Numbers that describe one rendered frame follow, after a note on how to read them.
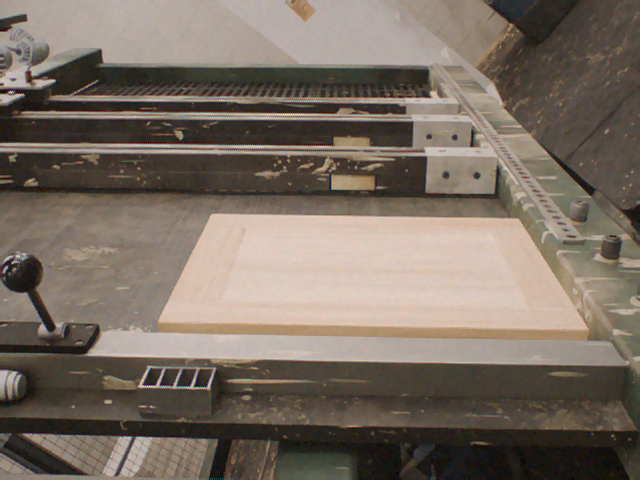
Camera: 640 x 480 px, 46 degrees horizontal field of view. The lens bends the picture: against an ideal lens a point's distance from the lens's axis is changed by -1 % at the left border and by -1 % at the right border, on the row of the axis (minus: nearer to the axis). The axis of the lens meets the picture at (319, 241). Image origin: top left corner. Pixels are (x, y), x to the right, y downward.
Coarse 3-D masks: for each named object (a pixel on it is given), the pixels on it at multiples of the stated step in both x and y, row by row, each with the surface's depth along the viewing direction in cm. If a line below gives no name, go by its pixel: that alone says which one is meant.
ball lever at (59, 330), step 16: (16, 256) 67; (32, 256) 68; (0, 272) 67; (16, 272) 67; (32, 272) 67; (16, 288) 67; (32, 288) 68; (48, 320) 74; (48, 336) 75; (64, 336) 76
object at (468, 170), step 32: (0, 160) 137; (32, 160) 137; (64, 160) 137; (96, 160) 136; (128, 160) 136; (160, 160) 136; (192, 160) 136; (224, 160) 136; (256, 160) 136; (288, 160) 135; (320, 160) 135; (352, 160) 135; (384, 160) 135; (416, 160) 135; (448, 160) 134; (480, 160) 134; (416, 192) 137; (448, 192) 136; (480, 192) 136
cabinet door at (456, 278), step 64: (192, 256) 104; (256, 256) 105; (320, 256) 105; (384, 256) 105; (448, 256) 105; (512, 256) 104; (192, 320) 86; (256, 320) 86; (320, 320) 86; (384, 320) 86; (448, 320) 86; (512, 320) 86; (576, 320) 86
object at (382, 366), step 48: (144, 336) 78; (192, 336) 78; (240, 336) 78; (288, 336) 78; (336, 336) 78; (48, 384) 76; (96, 384) 76; (240, 384) 75; (288, 384) 75; (336, 384) 75; (384, 384) 75; (432, 384) 74; (480, 384) 74; (528, 384) 74; (576, 384) 74
